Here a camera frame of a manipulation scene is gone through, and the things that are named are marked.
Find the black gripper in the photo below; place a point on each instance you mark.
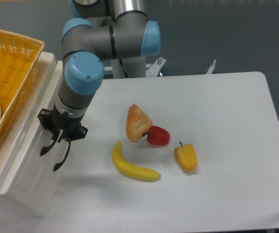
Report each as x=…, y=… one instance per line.
x=53, y=120

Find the black top drawer handle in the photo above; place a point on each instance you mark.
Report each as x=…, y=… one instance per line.
x=46, y=149

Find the black drawer handle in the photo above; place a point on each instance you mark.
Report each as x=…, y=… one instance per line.
x=57, y=166
x=46, y=149

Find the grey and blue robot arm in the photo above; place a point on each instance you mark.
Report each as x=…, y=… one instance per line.
x=100, y=30

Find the white drawer cabinet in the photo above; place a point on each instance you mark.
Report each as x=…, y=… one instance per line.
x=40, y=92

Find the toy croissant pastry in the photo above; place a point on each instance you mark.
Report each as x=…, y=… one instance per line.
x=137, y=123

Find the yellow woven basket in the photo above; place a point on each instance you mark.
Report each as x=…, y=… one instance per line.
x=18, y=55

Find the yellow toy banana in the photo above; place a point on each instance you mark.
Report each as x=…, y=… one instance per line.
x=130, y=170

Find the red toy bell pepper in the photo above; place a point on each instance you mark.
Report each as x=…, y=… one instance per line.
x=157, y=136

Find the yellow toy bell pepper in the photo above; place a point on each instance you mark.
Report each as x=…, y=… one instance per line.
x=185, y=156

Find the black lower drawer handle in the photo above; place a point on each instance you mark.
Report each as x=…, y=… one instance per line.
x=57, y=166

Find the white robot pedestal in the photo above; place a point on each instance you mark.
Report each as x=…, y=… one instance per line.
x=125, y=68

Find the white metal base frame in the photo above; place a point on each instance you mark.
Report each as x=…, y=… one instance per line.
x=155, y=69

